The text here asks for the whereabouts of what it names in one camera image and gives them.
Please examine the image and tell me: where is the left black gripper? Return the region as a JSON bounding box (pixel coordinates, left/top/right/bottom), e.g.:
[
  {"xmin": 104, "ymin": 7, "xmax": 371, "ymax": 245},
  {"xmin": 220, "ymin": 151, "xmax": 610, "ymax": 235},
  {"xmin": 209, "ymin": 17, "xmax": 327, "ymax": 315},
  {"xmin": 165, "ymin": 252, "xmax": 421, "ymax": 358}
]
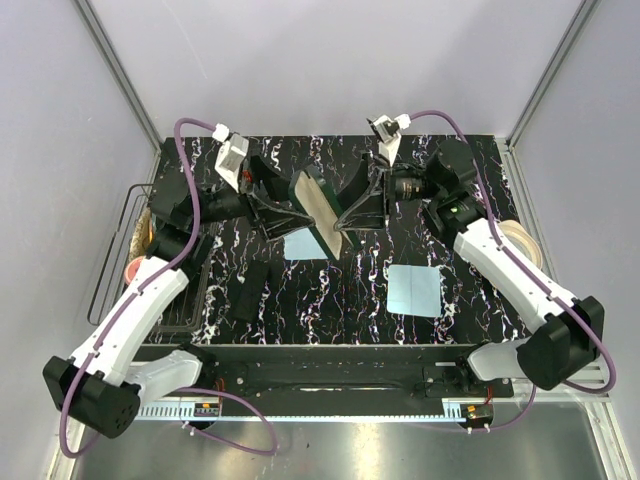
[{"xmin": 190, "ymin": 149, "xmax": 316, "ymax": 239}]

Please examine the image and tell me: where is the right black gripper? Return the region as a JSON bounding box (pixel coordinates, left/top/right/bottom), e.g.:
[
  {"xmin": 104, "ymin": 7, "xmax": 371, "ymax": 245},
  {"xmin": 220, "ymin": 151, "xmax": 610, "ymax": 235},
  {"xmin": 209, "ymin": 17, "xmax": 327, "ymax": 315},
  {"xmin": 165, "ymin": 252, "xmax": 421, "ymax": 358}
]
[{"xmin": 325, "ymin": 151, "xmax": 444, "ymax": 232}]

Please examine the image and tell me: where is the dark green glasses case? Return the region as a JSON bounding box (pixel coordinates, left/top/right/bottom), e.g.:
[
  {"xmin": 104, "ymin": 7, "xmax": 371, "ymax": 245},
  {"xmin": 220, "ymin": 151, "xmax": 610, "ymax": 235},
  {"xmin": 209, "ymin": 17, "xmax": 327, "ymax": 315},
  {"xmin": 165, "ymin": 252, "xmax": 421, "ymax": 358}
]
[{"xmin": 288, "ymin": 166, "xmax": 359, "ymax": 261}]

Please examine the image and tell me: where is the light blue cloth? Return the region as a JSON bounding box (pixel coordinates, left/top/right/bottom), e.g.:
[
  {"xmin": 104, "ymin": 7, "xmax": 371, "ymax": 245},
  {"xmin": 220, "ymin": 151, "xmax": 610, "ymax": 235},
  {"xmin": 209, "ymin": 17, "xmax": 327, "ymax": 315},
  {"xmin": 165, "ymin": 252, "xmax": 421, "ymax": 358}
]
[
  {"xmin": 284, "ymin": 229, "xmax": 328, "ymax": 261},
  {"xmin": 387, "ymin": 264, "xmax": 442, "ymax": 318}
]

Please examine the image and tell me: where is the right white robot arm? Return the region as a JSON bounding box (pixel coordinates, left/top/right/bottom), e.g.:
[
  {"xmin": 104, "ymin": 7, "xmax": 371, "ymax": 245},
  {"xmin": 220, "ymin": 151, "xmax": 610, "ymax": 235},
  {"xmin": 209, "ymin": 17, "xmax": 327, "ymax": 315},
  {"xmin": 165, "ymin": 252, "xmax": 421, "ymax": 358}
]
[{"xmin": 335, "ymin": 139, "xmax": 604, "ymax": 397}]

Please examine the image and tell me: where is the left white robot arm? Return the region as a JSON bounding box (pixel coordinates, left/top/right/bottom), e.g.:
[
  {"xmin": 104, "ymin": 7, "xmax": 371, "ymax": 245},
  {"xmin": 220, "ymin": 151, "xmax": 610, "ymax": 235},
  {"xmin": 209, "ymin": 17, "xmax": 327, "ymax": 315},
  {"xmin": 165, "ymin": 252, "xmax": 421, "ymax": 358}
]
[{"xmin": 43, "ymin": 155, "xmax": 314, "ymax": 439}]

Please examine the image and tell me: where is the black glasses case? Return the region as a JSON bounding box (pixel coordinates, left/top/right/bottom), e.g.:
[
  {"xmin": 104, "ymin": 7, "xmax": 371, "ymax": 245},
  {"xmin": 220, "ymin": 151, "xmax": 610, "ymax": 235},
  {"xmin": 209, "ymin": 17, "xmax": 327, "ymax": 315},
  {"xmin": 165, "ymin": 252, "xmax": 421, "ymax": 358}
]
[{"xmin": 230, "ymin": 260, "xmax": 270, "ymax": 323}]

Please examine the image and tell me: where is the woven beige plate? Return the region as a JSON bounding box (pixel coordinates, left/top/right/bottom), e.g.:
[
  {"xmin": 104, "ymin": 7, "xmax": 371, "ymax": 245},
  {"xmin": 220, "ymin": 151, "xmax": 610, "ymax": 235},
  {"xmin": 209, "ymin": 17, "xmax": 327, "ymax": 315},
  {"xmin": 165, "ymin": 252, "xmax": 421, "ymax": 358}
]
[{"xmin": 128, "ymin": 207, "xmax": 153, "ymax": 262}]

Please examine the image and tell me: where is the pink patterned cup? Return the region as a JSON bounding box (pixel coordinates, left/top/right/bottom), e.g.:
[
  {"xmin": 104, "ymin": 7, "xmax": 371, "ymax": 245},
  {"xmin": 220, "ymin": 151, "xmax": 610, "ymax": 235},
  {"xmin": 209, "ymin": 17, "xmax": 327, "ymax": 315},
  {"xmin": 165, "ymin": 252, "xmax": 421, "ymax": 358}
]
[{"xmin": 124, "ymin": 256, "xmax": 145, "ymax": 285}]

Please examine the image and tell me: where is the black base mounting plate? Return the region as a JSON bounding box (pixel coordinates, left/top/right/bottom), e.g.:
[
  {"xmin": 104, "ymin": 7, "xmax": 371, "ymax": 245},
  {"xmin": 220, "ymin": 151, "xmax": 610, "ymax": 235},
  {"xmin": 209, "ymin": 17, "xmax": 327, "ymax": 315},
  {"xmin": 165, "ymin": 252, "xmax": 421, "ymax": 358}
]
[{"xmin": 179, "ymin": 344, "xmax": 513, "ymax": 399}]

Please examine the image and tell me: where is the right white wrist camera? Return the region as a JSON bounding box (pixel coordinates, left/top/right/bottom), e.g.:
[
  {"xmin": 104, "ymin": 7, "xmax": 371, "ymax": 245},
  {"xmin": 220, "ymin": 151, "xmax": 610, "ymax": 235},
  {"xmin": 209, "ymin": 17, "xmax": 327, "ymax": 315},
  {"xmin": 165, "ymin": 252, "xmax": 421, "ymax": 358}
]
[{"xmin": 367, "ymin": 113, "xmax": 411, "ymax": 166}]

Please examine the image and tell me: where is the black wire dish rack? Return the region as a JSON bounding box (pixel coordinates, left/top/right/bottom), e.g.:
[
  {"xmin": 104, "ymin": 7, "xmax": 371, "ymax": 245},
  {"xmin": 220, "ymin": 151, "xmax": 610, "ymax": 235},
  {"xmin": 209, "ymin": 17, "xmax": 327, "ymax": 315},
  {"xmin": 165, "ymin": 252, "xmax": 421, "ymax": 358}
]
[{"xmin": 86, "ymin": 183, "xmax": 211, "ymax": 335}]

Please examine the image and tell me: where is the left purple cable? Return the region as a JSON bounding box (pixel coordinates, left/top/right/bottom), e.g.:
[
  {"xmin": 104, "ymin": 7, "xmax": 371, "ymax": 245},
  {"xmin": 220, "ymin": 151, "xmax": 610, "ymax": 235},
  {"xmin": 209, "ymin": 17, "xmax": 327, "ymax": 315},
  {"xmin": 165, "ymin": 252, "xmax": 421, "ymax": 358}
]
[{"xmin": 58, "ymin": 117, "xmax": 279, "ymax": 459}]

